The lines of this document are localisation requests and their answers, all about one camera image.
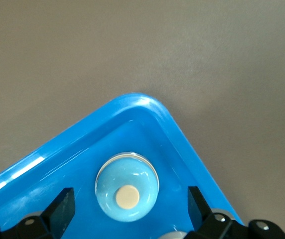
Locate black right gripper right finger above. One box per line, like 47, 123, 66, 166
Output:
187, 186, 285, 239

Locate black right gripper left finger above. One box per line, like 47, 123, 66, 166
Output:
0, 187, 76, 239

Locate blue desk bell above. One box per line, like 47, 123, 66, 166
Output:
157, 230, 192, 239
94, 151, 160, 223

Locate blue plastic tray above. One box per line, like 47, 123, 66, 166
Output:
0, 92, 245, 239

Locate brown table mat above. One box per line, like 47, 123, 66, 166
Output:
0, 0, 285, 239

